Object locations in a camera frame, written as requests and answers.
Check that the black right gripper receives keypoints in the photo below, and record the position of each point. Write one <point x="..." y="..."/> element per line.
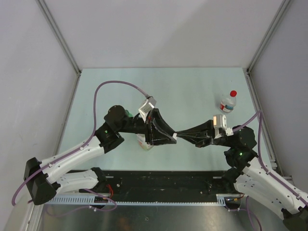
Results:
<point x="201" y="135"/>

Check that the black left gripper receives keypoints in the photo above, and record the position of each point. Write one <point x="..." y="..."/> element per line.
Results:
<point x="160" y="122"/>

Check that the white bottle cap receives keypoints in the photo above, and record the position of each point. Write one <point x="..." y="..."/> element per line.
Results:
<point x="174" y="136"/>

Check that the clear bottle with orange label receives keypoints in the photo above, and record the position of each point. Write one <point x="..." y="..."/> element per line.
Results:
<point x="142" y="142"/>

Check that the green plastic bottle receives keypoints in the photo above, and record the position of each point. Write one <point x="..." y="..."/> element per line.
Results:
<point x="128" y="113"/>

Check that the clear bottle with red label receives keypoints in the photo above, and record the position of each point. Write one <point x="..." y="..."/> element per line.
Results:
<point x="228" y="104"/>

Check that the red bottle cap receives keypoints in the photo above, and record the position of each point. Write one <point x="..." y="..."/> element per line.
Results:
<point x="233" y="93"/>

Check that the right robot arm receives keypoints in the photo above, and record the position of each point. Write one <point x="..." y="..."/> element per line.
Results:
<point x="248" y="174"/>

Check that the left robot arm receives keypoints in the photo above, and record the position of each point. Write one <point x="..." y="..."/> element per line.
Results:
<point x="49" y="177"/>

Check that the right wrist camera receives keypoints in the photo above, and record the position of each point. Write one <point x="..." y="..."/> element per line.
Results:
<point x="220" y="126"/>

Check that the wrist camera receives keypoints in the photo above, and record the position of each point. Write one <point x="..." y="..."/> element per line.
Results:
<point x="147" y="105"/>
<point x="220" y="126"/>

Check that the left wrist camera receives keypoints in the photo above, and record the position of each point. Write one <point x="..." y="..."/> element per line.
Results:
<point x="147" y="105"/>

